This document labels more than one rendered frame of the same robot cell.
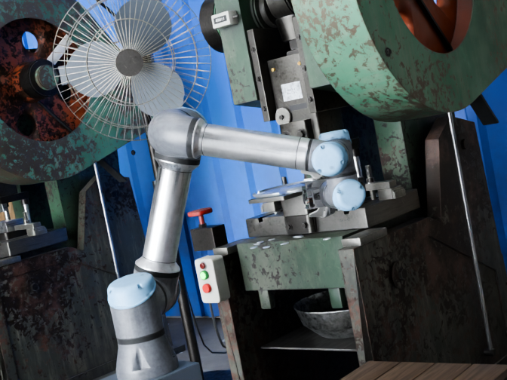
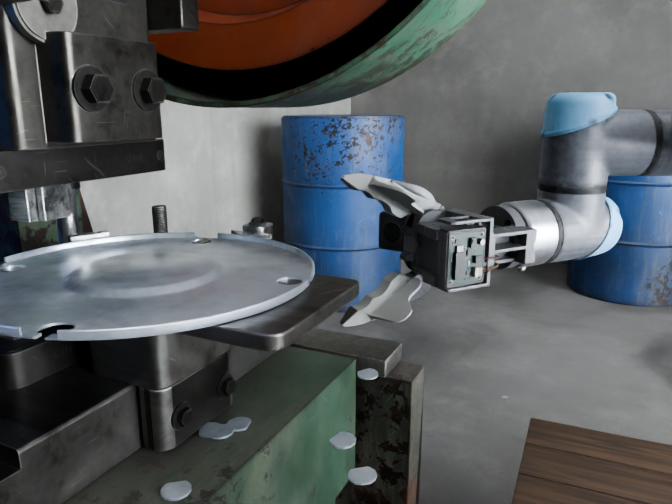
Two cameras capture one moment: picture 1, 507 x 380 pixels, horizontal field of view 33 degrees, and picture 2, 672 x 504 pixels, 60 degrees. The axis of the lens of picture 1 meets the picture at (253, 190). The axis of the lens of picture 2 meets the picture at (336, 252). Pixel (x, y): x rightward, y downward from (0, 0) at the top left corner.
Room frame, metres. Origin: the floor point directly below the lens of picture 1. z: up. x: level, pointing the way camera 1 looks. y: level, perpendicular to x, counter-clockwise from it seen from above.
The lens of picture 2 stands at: (2.53, 0.37, 0.92)
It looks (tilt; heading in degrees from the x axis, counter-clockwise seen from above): 14 degrees down; 255
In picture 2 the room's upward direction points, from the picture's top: straight up
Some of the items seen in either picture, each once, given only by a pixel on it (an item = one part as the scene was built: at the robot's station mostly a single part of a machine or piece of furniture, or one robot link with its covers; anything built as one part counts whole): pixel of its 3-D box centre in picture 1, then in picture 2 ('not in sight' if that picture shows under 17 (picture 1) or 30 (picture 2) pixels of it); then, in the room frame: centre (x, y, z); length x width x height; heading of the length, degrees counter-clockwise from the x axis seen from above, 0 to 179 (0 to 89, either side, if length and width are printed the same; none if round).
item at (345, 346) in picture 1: (354, 328); not in sight; (2.66, -0.23, 0.31); 0.43 x 0.42 x 0.01; 49
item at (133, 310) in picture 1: (135, 304); not in sight; (2.08, 0.33, 0.62); 0.13 x 0.12 x 0.14; 167
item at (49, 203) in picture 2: not in sight; (44, 197); (2.65, -0.22, 0.84); 0.05 x 0.03 x 0.04; 49
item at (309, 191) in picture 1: (323, 193); (465, 243); (2.24, -0.18, 0.78); 0.12 x 0.09 x 0.08; 11
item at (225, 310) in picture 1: (303, 276); not in sight; (2.94, -0.11, 0.45); 0.92 x 0.12 x 0.90; 139
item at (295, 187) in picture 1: (300, 186); (145, 272); (2.56, -0.14, 0.78); 0.29 x 0.29 x 0.01
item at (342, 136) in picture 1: (336, 154); (590, 142); (2.07, -0.21, 0.88); 0.11 x 0.08 x 0.11; 167
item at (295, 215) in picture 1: (295, 211); (195, 353); (2.52, -0.11, 0.72); 0.25 x 0.14 x 0.14; 139
